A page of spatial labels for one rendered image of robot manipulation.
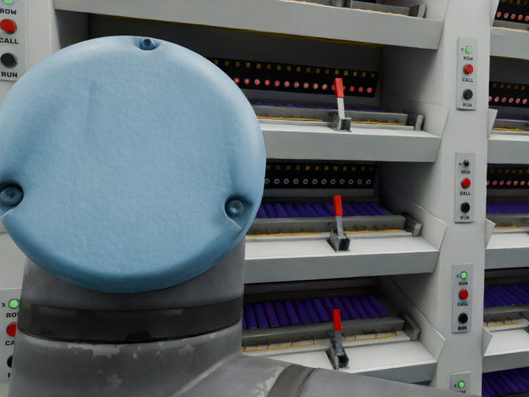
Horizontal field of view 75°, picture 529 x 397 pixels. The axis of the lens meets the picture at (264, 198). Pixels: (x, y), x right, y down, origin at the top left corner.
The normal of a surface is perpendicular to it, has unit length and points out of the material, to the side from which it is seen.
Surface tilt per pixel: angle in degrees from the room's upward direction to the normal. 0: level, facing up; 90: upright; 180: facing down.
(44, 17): 90
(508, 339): 21
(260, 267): 111
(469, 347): 90
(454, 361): 90
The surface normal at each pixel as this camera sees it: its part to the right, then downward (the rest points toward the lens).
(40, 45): 0.22, 0.04
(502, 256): 0.21, 0.39
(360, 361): 0.08, -0.92
